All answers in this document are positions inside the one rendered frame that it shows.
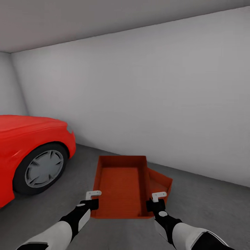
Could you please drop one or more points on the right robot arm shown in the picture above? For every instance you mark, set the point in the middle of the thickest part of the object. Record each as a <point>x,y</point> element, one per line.
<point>181,235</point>

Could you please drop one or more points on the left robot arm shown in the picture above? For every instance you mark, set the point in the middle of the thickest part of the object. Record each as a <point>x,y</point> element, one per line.
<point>59,236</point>

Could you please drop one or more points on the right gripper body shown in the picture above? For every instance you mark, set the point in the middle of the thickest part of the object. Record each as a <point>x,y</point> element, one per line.
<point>151,206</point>

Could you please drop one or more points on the car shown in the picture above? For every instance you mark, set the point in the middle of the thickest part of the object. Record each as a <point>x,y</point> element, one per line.
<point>33,145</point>

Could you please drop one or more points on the storage box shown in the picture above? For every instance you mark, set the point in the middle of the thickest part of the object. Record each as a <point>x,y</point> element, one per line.
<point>125,186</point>
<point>162,182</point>

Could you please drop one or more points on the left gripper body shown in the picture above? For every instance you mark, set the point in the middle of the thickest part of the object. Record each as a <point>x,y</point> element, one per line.
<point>94,203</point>

